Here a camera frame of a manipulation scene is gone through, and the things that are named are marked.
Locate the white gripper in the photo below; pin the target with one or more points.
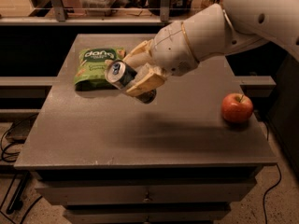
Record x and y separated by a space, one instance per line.
170 50

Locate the Red Bull can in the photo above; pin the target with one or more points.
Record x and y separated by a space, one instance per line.
120 75

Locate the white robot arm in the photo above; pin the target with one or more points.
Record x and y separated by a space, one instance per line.
231 27

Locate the green snack bag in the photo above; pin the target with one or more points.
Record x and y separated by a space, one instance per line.
92 64

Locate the clear plastic container on shelf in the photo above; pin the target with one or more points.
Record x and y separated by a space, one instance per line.
97 7

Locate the grey drawer cabinet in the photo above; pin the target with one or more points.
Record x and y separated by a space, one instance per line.
109 159

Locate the red apple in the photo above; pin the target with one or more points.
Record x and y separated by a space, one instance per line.
236 108

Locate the metal shelf rail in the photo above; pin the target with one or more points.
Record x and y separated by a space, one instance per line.
71 13

